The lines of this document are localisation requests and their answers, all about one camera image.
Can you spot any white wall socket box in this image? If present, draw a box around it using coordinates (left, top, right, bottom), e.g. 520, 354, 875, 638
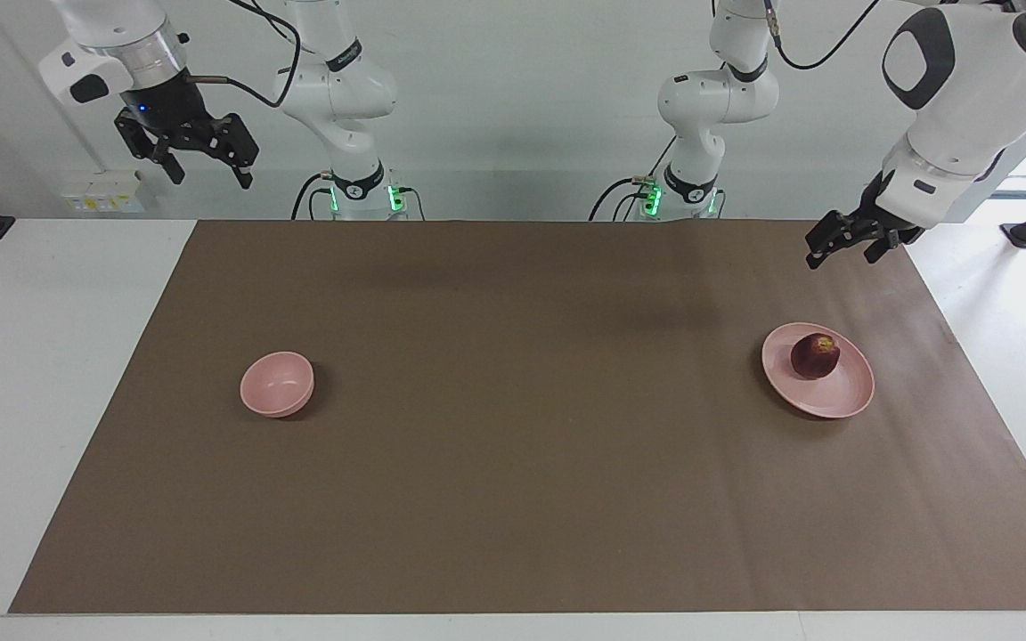
61, 169, 144, 215

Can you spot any pink plate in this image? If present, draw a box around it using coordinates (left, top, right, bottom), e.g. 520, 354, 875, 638
761, 322, 875, 419

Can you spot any pink bowl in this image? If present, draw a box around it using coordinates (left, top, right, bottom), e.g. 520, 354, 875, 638
240, 351, 315, 418

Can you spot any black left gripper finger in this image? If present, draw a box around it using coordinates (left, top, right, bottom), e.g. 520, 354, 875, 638
863, 230, 904, 264
804, 210, 854, 271

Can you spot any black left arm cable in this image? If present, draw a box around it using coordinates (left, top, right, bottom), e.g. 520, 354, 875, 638
762, 0, 884, 72

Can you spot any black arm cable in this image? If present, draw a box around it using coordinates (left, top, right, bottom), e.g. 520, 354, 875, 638
185, 0, 302, 110
762, 0, 884, 72

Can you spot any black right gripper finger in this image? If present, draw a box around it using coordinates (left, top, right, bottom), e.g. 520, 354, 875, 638
209, 112, 261, 190
114, 113, 187, 187

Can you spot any brown paper table mat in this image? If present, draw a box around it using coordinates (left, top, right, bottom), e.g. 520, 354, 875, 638
8, 218, 1026, 615

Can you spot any dark red apple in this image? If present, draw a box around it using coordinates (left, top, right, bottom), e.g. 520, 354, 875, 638
790, 333, 842, 380

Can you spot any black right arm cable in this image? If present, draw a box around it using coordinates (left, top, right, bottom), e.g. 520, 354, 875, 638
185, 0, 302, 110

